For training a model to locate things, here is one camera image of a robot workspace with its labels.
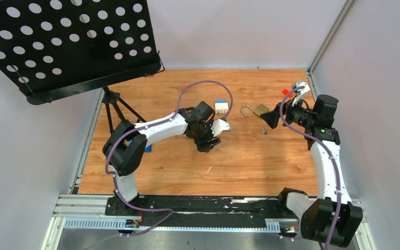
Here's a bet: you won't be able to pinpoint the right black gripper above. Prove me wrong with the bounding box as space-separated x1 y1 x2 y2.
260 93 315 129

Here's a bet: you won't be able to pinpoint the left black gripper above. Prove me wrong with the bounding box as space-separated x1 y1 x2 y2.
193 119 221 153

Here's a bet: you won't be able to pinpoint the brass padlock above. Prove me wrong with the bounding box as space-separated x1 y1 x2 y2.
240 104 269 117

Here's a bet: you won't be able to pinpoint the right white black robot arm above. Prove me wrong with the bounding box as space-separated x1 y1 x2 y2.
260 94 363 248

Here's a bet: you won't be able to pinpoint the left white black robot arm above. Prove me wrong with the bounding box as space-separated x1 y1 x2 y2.
103 102 231 215

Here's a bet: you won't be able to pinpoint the white blue toy block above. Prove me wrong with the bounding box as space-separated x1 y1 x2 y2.
214 99 229 115

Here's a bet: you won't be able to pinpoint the blue small block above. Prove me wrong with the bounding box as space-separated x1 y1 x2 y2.
144 145 152 153

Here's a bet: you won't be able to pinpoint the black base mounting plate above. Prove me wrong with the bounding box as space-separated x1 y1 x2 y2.
105 195 298 230

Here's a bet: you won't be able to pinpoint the black tripod stand legs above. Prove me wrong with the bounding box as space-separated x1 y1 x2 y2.
102 86 146 134

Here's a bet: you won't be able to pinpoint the black perforated music stand desk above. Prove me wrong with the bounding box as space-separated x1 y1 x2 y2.
0 1 161 105

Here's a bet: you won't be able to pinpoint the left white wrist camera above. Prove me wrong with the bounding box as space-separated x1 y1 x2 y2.
211 119 231 137

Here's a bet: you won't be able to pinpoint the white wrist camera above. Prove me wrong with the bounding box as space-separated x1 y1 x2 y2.
291 80 311 106
211 119 231 137

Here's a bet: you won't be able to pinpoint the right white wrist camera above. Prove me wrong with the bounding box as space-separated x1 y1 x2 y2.
291 80 311 106

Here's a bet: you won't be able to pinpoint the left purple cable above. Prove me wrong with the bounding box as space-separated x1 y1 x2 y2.
105 80 234 212

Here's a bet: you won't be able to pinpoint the aluminium frame rails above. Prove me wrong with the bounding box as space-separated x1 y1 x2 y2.
53 89 364 246

